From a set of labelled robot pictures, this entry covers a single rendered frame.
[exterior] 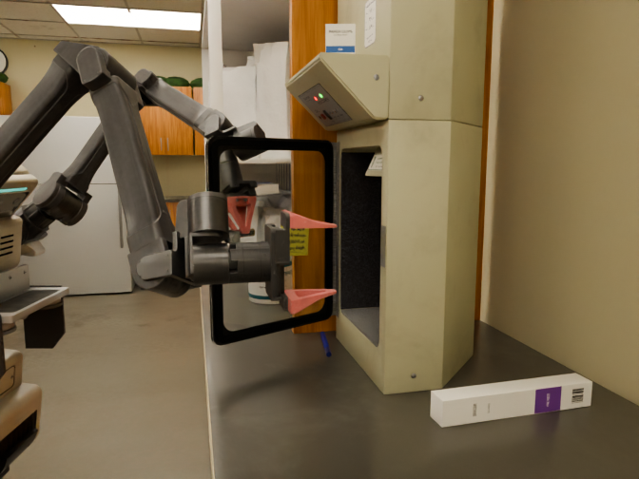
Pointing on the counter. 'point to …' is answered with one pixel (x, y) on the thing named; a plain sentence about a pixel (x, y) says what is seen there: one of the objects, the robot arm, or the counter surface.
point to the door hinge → (336, 227)
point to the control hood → (347, 86)
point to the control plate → (323, 105)
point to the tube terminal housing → (423, 188)
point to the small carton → (340, 38)
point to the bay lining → (359, 232)
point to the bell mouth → (376, 164)
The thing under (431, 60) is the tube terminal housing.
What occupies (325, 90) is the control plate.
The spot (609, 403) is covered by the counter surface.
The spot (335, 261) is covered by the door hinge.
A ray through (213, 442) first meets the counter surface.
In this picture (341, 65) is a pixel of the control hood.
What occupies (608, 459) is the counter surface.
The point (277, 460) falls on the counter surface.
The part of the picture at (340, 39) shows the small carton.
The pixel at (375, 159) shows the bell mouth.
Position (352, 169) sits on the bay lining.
